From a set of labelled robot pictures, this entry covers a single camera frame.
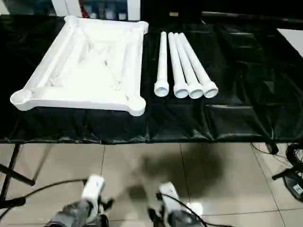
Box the white plastic table top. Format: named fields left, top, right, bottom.
left=9, top=15, right=149, bottom=118

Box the black tripod stand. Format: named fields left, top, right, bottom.
left=271, top=141, right=303, bottom=203

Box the white plastic table leg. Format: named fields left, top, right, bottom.
left=168, top=33, right=190, bottom=99
left=178, top=32, right=218, bottom=99
left=154, top=31, right=169, bottom=97
left=174, top=33, right=204, bottom=99

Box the white flat board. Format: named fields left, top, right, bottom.
left=276, top=28, right=303, bottom=59

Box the black folding stand frame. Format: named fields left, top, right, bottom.
left=0, top=144, right=36, bottom=211

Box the black power adapter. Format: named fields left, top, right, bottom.
left=267, top=143, right=279, bottom=155

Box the black table mat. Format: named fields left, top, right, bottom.
left=0, top=11, right=303, bottom=145

